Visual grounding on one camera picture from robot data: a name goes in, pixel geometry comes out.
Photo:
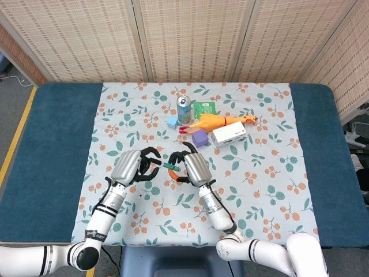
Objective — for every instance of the floral tablecloth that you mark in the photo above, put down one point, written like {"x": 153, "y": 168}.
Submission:
{"x": 196, "y": 164}

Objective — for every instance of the light blue cube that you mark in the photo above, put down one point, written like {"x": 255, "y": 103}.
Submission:
{"x": 172, "y": 122}

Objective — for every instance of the blue drink can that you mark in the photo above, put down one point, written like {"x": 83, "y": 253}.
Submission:
{"x": 183, "y": 109}

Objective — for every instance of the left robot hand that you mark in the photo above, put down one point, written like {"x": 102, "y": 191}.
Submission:
{"x": 131, "y": 167}

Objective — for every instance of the bamboo folding screen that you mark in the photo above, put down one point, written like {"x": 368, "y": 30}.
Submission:
{"x": 184, "y": 40}

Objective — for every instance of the green white marker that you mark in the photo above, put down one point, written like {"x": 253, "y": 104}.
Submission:
{"x": 168, "y": 165}

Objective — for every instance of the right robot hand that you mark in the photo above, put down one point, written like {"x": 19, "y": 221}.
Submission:
{"x": 194, "y": 168}

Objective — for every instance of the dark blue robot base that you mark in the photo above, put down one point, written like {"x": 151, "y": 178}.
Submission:
{"x": 173, "y": 264}

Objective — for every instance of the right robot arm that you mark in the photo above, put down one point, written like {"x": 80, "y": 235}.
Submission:
{"x": 245, "y": 236}

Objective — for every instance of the purple cube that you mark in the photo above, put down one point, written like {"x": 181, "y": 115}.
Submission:
{"x": 199, "y": 138}

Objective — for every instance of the white rectangular box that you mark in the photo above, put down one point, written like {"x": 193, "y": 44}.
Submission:
{"x": 229, "y": 133}

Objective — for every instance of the yellow rubber chicken toy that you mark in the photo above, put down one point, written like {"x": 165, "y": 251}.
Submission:
{"x": 214, "y": 121}

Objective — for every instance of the green snack packet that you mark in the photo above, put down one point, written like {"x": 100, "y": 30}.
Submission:
{"x": 205, "y": 108}

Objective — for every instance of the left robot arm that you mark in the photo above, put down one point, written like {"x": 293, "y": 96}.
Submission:
{"x": 86, "y": 225}

